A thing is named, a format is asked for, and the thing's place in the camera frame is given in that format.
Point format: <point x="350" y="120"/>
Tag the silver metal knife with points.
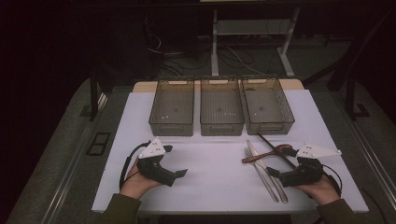
<point x="274" y="183"/>

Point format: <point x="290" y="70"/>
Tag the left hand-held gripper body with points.
<point x="155" y="169"/>

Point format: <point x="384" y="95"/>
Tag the metal floor rail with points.
<point x="67" y="180"/>
<point x="373" y="161"/>

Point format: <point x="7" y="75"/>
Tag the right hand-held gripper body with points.
<point x="306" y="174"/>

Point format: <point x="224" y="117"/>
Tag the person's right hand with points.
<point x="320" y="191"/>

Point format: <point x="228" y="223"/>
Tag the black slanted bar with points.
<point x="358" y="49"/>

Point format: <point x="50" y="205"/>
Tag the black metal stand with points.
<point x="350" y="99"/>

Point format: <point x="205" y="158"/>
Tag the white metal stand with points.
<point x="214" y="46"/>

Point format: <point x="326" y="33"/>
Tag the reddish-brown wooden spoon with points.
<point x="261" y="156"/>

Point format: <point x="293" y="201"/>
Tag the black chopstick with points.
<point x="278" y="154"/>
<point x="271" y="145"/>

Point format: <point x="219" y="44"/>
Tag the silver metal fork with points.
<point x="260" y="174"/>

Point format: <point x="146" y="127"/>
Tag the person's left hand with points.
<point x="135" y="183"/>

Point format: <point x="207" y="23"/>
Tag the translucent grey plastic bin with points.
<point x="267" y="107"/>
<point x="221" y="107"/>
<point x="172" y="107"/>

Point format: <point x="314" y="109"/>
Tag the white table cover board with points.
<point x="218" y="180"/>

